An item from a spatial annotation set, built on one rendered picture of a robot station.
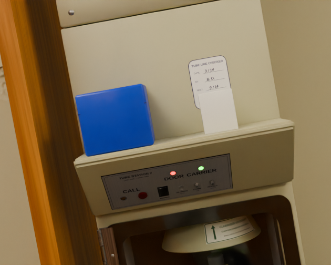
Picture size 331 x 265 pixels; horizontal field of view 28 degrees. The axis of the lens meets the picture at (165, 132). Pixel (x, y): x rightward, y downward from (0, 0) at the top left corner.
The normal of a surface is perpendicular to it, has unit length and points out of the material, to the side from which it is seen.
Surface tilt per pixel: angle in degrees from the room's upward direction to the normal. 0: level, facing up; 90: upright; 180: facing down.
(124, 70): 90
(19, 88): 90
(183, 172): 135
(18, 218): 90
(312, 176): 90
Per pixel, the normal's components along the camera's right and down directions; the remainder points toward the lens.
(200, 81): 0.00, 0.05
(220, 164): 0.12, 0.73
